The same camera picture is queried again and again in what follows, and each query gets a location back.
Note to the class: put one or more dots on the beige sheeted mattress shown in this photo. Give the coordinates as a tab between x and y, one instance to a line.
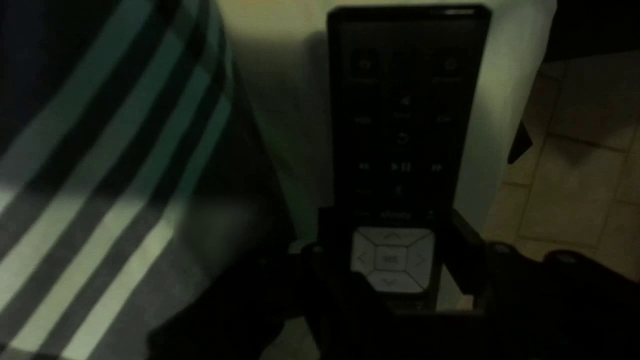
281	101

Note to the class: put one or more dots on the plaid duvet cover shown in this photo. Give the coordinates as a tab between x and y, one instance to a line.
100	200

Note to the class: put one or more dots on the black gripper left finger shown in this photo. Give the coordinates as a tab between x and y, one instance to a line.
332	267

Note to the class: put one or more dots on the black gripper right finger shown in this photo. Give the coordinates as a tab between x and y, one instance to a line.
460	260

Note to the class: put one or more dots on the black remote control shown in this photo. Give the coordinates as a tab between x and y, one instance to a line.
407	106

